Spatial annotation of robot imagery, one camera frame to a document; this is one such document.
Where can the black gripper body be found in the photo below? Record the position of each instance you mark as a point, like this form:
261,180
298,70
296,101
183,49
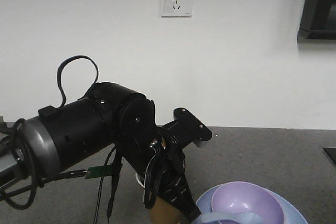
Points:
165,179

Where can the brown paper cup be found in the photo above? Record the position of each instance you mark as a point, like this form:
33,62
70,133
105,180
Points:
164,213

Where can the light blue plastic spoon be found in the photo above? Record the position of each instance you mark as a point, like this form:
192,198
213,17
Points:
247,217

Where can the purple plastic bowl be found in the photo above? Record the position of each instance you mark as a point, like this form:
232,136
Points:
242,197

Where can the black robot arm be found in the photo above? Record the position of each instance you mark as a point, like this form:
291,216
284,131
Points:
42,148

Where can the light blue plate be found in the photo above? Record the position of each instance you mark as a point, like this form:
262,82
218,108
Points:
291,214

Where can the green circuit board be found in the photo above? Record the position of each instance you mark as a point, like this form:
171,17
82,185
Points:
97,171

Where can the black induction cooktop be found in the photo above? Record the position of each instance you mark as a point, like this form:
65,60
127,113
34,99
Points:
330,153

